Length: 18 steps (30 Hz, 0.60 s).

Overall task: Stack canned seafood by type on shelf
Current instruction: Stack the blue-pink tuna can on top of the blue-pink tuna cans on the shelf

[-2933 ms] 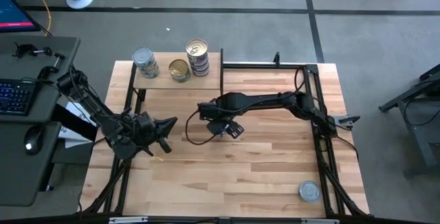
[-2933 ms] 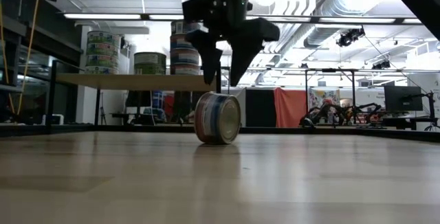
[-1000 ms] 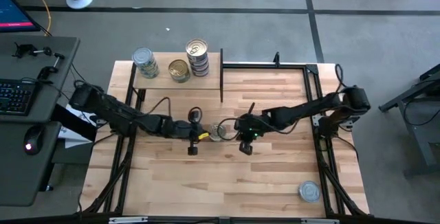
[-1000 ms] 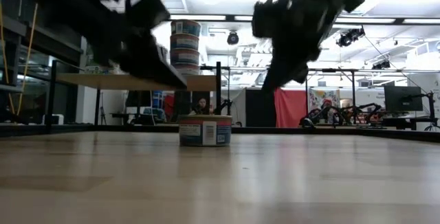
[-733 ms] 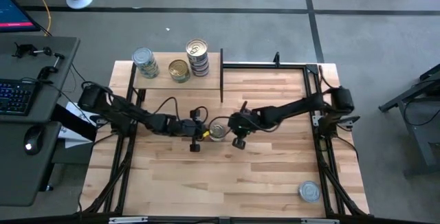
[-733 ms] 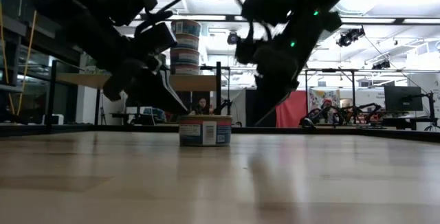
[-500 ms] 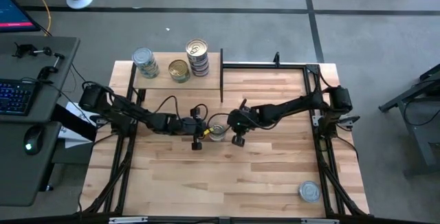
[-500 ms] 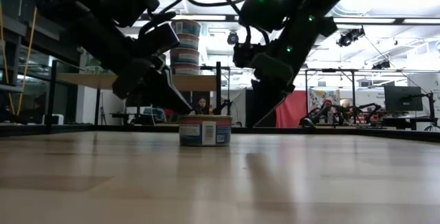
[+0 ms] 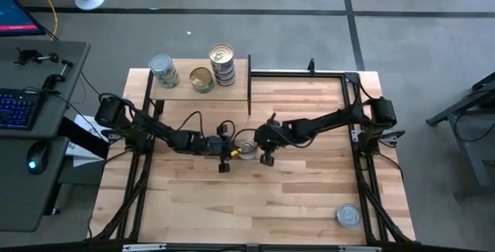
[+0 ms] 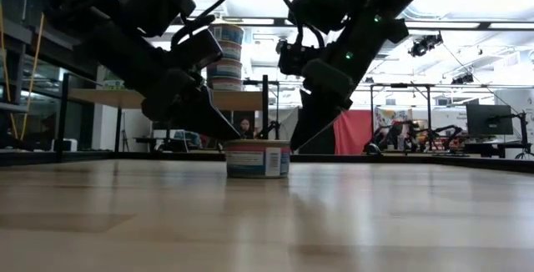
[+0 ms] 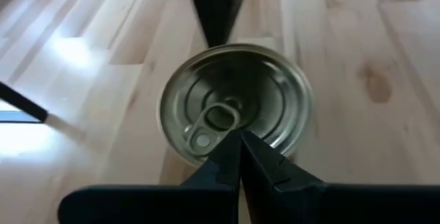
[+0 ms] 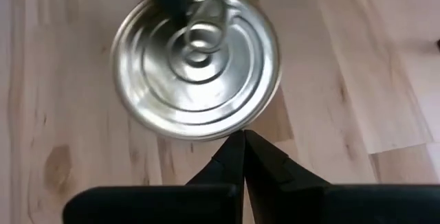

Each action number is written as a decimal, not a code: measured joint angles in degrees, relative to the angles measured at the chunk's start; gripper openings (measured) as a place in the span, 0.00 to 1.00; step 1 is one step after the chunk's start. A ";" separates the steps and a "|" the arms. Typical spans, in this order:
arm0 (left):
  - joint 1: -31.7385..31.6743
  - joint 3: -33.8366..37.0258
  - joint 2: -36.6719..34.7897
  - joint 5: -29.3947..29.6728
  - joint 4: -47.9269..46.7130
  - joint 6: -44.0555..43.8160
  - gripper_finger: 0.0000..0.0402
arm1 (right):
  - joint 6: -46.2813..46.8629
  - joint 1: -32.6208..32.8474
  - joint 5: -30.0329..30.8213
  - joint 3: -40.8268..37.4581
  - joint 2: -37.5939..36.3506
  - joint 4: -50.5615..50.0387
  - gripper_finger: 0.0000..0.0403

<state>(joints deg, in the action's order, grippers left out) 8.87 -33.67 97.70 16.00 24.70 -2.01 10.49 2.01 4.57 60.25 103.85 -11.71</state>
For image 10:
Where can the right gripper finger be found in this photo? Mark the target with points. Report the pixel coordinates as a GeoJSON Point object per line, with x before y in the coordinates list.
{"type": "Point", "coordinates": [315, 122]}

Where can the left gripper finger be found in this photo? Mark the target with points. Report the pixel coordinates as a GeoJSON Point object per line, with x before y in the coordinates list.
{"type": "Point", "coordinates": [198, 51]}
{"type": "Point", "coordinates": [196, 109]}

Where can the green label seafood can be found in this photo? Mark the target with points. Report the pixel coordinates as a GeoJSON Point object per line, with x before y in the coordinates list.
{"type": "Point", "coordinates": [113, 84]}

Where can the small background robot arm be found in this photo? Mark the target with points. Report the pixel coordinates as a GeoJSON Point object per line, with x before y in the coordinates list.
{"type": "Point", "coordinates": [271, 130]}

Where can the large background robot arm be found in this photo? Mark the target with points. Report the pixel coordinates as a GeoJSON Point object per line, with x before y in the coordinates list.
{"type": "Point", "coordinates": [400, 134]}

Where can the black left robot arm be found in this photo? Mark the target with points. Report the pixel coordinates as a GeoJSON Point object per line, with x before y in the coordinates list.
{"type": "Point", "coordinates": [79, 1]}

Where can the wooden shelf with black legs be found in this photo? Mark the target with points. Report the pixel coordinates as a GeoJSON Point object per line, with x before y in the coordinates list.
{"type": "Point", "coordinates": [104, 98]}

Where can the black upright panel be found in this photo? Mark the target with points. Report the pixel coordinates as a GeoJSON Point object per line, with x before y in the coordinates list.
{"type": "Point", "coordinates": [321, 142]}

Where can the red hanging cloth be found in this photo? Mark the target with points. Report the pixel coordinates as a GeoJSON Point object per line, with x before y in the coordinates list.
{"type": "Point", "coordinates": [352, 132]}

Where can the person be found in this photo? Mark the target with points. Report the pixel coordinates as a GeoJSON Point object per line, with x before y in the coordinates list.
{"type": "Point", "coordinates": [245, 127]}

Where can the black track spotlight cluster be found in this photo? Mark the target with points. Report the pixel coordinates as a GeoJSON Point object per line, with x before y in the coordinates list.
{"type": "Point", "coordinates": [423, 46]}

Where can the small white box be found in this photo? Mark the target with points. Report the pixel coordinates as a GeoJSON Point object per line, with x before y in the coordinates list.
{"type": "Point", "coordinates": [67, 144]}

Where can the long ceiling light strip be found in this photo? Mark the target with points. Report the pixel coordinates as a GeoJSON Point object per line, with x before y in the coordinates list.
{"type": "Point", "coordinates": [442, 24]}

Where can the small black track spotlight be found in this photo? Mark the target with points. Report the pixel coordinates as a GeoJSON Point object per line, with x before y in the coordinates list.
{"type": "Point", "coordinates": [463, 79]}

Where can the grey side desk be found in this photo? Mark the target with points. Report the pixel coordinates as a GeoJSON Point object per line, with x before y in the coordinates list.
{"type": "Point", "coordinates": [12, 107]}

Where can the dark background computer monitor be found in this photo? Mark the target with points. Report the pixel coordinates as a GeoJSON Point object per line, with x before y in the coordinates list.
{"type": "Point", "coordinates": [488, 119]}

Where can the cluttered black background desk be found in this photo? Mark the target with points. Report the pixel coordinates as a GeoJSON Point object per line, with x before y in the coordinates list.
{"type": "Point", "coordinates": [496, 146]}

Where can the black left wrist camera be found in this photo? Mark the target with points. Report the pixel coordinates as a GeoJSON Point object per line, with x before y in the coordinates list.
{"type": "Point", "coordinates": [154, 1]}

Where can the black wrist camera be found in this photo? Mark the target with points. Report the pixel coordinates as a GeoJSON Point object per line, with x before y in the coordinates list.
{"type": "Point", "coordinates": [154, 1]}
{"type": "Point", "coordinates": [319, 1]}

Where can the colourful wall poster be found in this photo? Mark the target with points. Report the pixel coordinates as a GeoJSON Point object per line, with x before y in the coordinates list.
{"type": "Point", "coordinates": [392, 115]}

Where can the black metal frame pole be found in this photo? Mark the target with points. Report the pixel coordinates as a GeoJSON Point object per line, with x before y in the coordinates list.
{"type": "Point", "coordinates": [375, 159]}

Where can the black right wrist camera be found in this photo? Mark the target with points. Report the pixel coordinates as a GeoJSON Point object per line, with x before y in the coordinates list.
{"type": "Point", "coordinates": [319, 1]}

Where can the black background gantry frame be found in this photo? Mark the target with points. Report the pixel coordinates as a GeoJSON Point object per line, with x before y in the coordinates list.
{"type": "Point", "coordinates": [429, 101]}

